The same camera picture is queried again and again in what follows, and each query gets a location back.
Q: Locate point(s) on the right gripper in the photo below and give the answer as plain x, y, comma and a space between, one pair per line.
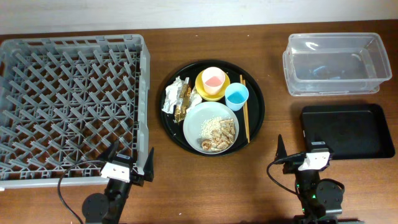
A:
281, 151

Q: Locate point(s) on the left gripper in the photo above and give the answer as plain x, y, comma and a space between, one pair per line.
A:
147, 176

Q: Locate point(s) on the light blue plastic cup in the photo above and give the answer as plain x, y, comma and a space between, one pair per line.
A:
236, 94

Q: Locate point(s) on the yellow plastic bowl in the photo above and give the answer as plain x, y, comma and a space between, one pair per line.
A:
201, 91

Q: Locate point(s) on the pink plastic cup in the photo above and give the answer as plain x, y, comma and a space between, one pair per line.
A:
213, 79

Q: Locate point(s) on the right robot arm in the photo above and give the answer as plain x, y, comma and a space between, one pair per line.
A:
320, 199

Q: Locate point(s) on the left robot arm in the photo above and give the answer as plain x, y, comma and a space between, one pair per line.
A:
107, 207

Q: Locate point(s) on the grey plastic dishwasher rack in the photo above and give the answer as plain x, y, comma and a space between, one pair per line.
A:
64, 101

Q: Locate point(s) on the black rectangular tray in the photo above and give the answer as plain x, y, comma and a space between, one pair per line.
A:
351, 131

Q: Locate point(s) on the gold snack wrapper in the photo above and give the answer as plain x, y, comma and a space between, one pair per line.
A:
183, 101

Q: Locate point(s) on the crumpled white tissue left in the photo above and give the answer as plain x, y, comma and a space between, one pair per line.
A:
172, 96

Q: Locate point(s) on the crumpled white tissue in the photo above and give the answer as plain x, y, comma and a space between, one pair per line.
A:
195, 99
172, 96

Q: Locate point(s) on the rice and food scraps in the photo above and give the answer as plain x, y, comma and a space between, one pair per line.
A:
218, 134

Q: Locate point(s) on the clear plastic bin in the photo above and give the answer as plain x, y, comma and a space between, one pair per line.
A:
345, 63

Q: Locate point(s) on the grey plate with food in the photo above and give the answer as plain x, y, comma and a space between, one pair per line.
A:
200, 113

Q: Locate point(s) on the wooden chopstick left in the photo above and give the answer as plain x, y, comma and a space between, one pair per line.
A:
244, 118

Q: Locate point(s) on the crumpled white tissue right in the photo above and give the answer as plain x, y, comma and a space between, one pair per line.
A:
195, 99

